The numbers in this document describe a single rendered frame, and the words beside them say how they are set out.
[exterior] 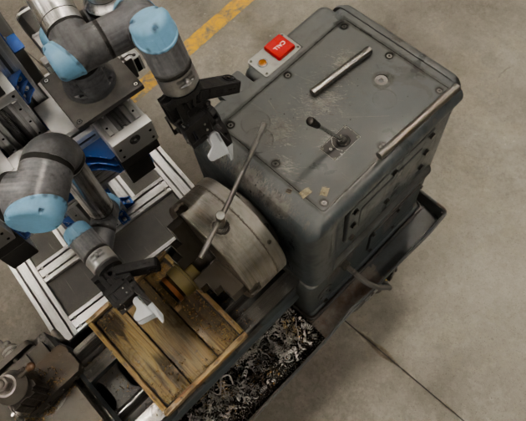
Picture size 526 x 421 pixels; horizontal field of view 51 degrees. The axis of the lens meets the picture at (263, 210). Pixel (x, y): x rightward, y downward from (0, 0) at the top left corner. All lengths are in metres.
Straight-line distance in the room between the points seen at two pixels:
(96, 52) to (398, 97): 0.75
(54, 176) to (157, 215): 1.29
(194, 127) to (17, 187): 0.40
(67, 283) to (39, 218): 1.30
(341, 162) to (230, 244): 0.33
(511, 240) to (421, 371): 0.73
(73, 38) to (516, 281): 2.14
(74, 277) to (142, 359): 0.98
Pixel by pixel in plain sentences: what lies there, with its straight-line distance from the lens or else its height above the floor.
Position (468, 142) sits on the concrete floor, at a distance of 2.93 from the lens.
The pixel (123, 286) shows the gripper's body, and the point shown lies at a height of 1.11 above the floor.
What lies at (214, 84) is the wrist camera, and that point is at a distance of 1.12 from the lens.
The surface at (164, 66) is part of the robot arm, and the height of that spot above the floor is 1.66.
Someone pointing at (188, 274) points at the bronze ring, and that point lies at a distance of 1.41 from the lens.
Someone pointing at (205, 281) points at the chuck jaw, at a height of 1.10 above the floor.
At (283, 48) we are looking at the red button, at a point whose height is 1.27.
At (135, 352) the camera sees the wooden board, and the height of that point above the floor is 0.88.
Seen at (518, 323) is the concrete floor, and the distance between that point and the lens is 2.63.
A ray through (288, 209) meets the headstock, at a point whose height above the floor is 1.24.
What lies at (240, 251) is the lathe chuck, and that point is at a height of 1.21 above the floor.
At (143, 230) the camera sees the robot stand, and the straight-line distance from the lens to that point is 2.50.
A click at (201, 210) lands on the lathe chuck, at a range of 1.33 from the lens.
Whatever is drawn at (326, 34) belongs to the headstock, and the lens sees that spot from 1.56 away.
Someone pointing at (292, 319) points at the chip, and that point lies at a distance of 1.90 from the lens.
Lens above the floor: 2.42
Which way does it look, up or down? 65 degrees down
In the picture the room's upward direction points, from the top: 11 degrees counter-clockwise
